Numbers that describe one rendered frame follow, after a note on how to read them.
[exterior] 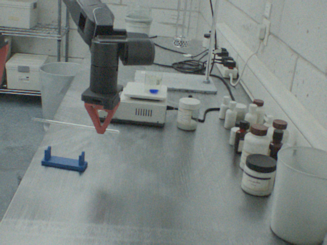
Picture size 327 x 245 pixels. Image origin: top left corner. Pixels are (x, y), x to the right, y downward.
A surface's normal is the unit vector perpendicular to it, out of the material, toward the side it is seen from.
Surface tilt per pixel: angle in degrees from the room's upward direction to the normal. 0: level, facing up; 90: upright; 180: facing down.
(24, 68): 90
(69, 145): 0
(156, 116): 90
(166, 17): 90
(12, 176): 0
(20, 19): 93
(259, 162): 0
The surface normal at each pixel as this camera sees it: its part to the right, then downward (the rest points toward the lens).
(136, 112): -0.04, 0.36
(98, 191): 0.10, -0.93
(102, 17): 0.27, -0.62
